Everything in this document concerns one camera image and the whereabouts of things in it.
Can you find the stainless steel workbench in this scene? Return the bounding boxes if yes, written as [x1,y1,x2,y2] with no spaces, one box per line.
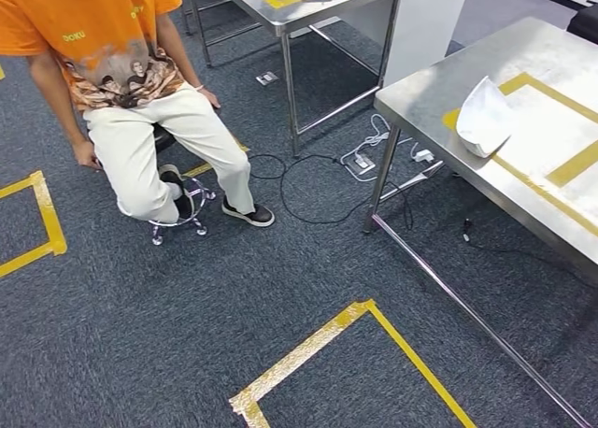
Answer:
[363,16,598,428]

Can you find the black stool chrome base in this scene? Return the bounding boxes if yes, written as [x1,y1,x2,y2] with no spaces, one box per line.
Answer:
[148,124,217,247]

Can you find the steel side table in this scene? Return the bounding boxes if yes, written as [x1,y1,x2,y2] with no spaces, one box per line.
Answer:
[179,0,422,159]

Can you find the person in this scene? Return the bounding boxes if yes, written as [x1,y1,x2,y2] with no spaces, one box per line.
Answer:
[0,0,276,228]

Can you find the white panel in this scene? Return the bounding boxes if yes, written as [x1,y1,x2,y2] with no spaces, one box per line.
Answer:
[289,0,474,89]

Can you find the white plastic mirror cover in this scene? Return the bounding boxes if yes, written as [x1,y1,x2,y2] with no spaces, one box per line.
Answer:
[455,75,513,159]

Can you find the black floor cable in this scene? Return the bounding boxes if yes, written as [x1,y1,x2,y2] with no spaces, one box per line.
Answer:
[248,152,417,232]

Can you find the white coiled cable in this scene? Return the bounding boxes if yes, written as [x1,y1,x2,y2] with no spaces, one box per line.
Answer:
[340,114,415,184]

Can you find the black cable with plug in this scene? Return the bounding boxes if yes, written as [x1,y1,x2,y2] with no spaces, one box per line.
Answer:
[461,217,598,291]

